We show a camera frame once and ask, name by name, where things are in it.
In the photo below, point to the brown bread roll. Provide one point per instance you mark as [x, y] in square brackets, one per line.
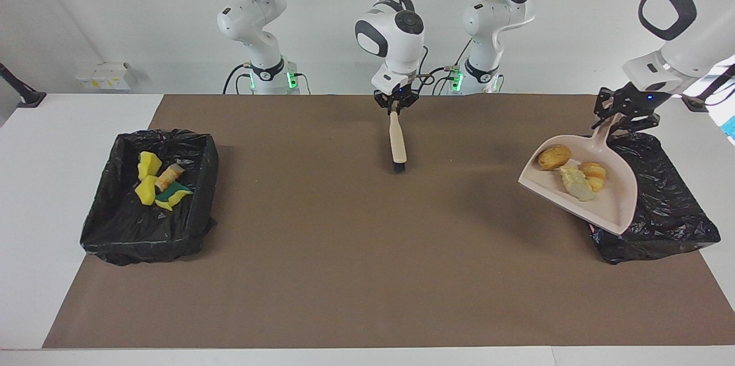
[554, 157]

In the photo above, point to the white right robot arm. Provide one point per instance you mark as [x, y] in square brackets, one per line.
[396, 38]

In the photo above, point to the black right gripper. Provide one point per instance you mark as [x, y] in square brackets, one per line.
[397, 90]

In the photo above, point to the bin covered with black bag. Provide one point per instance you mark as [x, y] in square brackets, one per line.
[672, 205]

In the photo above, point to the brown table mat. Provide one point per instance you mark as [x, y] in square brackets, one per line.
[367, 308]

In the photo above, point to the black stand clamp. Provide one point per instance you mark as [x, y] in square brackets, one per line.
[696, 104]
[26, 96]

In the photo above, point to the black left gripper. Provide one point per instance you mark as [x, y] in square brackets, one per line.
[640, 99]

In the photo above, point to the white wall socket boxes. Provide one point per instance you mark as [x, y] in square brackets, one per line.
[106, 76]

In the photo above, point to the blue object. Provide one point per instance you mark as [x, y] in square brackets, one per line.
[730, 127]

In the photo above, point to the yellow green sponge piece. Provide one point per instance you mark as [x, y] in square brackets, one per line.
[145, 191]
[172, 197]
[149, 165]

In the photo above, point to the yellow pastry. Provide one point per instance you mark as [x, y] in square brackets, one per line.
[577, 183]

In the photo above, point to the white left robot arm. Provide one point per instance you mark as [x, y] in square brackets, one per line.
[683, 50]

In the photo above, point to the beige plastic dustpan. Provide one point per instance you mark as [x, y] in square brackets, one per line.
[608, 205]

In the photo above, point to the open bin with black bag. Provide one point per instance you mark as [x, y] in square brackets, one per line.
[126, 234]

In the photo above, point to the beige brush with black bristles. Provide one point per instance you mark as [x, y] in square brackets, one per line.
[397, 142]

